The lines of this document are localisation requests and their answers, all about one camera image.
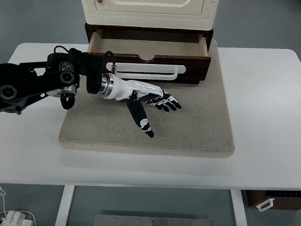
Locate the white power adapter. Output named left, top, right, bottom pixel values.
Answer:
left=0, top=210, right=34, bottom=226

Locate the white table leg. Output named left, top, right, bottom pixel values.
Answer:
left=55, top=185, right=75, bottom=226
left=230, top=189, right=247, bottom=226

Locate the white table left leg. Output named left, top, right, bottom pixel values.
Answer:
left=55, top=185, right=75, bottom=226

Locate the beige fabric pad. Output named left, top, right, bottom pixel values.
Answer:
left=59, top=41, right=235, bottom=158

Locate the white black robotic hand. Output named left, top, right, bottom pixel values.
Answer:
left=98, top=73, right=182, bottom=138

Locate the white table right leg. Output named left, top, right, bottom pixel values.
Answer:
left=230, top=189, right=247, bottom=226

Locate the dark wooden cabinet base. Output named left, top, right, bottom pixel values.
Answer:
left=85, top=23, right=214, bottom=48

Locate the white cable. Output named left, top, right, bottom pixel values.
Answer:
left=0, top=186, right=8, bottom=219

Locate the brown box with white handle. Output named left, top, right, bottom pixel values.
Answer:
left=246, top=190, right=301, bottom=212

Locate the white drawer handle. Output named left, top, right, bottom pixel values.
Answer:
left=114, top=63, right=186, bottom=81

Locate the dark wooden drawer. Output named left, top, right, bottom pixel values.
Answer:
left=88, top=31, right=211, bottom=84

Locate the cream upper cabinet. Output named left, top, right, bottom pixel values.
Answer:
left=82, top=0, right=219, bottom=31

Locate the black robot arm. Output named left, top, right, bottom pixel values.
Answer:
left=0, top=48, right=181, bottom=137

